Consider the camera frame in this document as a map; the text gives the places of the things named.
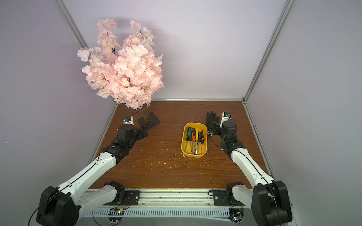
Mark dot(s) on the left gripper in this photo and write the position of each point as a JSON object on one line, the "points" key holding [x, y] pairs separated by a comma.
{"points": [[141, 135]]}

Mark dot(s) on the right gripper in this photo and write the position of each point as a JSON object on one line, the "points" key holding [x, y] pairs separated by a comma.
{"points": [[216, 125]]}

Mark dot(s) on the yellow black striped screwdriver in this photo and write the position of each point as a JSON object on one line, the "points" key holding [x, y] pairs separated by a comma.
{"points": [[200, 136]]}

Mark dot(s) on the slim yellow handle screwdriver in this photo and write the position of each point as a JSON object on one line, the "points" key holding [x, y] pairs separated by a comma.
{"points": [[196, 148]]}

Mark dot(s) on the large green black screwdriver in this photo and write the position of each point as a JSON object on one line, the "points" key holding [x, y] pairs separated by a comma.
{"points": [[188, 138]]}

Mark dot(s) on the small green black screwdriver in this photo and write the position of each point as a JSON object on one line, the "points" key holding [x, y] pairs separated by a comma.
{"points": [[190, 146]]}

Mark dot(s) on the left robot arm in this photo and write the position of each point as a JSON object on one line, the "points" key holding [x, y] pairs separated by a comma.
{"points": [[65, 204]]}

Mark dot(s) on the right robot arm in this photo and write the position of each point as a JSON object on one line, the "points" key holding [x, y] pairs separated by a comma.
{"points": [[268, 199]]}

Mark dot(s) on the yellow plastic storage box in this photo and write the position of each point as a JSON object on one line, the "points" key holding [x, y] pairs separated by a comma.
{"points": [[203, 148]]}

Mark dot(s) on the black work glove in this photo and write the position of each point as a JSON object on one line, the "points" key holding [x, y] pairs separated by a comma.
{"points": [[212, 120]]}

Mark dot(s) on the pink artificial blossom tree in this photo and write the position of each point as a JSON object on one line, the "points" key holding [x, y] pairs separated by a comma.
{"points": [[131, 72]]}

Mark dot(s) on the left controller board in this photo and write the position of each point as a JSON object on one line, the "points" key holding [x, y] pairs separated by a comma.
{"points": [[115, 215]]}

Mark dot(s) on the controller board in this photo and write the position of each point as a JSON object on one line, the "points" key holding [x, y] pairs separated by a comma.
{"points": [[115, 215], [236, 215]]}

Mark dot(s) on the right controller board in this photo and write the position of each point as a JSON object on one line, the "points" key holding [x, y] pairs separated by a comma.
{"points": [[236, 215]]}

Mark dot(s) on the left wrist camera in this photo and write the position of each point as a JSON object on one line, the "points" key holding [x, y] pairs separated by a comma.
{"points": [[128, 120]]}

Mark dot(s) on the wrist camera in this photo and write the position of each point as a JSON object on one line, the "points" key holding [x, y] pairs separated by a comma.
{"points": [[226, 116], [128, 120]]}

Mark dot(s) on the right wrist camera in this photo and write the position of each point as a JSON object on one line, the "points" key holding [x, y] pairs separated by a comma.
{"points": [[226, 116]]}

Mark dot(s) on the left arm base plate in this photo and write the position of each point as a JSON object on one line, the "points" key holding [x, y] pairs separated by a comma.
{"points": [[130, 197]]}

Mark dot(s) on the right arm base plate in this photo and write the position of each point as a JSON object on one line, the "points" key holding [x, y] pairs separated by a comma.
{"points": [[222, 198]]}

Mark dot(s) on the aluminium front rail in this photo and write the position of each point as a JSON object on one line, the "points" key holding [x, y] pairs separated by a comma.
{"points": [[175, 198]]}

